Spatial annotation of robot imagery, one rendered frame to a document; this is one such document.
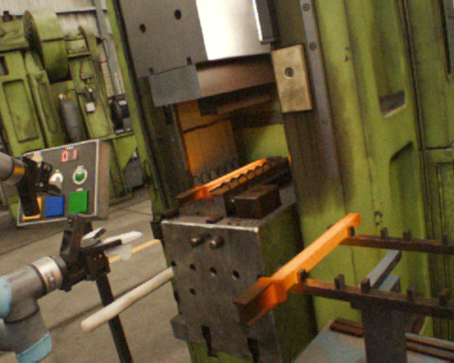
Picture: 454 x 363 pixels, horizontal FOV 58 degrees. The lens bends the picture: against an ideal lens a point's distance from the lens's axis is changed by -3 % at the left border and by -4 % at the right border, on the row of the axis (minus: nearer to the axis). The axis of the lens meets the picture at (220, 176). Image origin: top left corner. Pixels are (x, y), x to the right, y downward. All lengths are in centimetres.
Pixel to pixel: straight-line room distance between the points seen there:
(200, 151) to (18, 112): 463
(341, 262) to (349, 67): 55
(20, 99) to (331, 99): 520
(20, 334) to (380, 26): 130
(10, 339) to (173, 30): 87
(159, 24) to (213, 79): 22
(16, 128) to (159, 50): 480
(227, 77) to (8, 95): 491
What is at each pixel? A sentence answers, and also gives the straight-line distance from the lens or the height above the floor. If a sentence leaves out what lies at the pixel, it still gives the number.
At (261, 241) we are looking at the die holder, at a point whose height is 87.
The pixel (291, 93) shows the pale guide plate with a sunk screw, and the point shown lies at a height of 124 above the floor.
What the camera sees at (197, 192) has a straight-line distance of 125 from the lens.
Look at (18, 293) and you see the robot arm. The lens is 93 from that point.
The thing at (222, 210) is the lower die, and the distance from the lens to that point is 125.
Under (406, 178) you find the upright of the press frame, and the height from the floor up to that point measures 88.
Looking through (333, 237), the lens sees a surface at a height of 95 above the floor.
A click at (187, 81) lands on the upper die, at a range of 122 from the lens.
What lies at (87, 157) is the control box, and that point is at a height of 115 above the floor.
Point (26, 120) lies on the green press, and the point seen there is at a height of 140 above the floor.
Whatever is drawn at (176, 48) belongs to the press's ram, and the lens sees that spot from 124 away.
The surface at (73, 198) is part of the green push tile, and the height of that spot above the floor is 102.
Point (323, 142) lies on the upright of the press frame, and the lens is 118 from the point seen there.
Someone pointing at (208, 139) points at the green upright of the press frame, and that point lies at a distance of 159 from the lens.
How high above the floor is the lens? 129
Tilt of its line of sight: 12 degrees down
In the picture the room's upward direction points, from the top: 12 degrees counter-clockwise
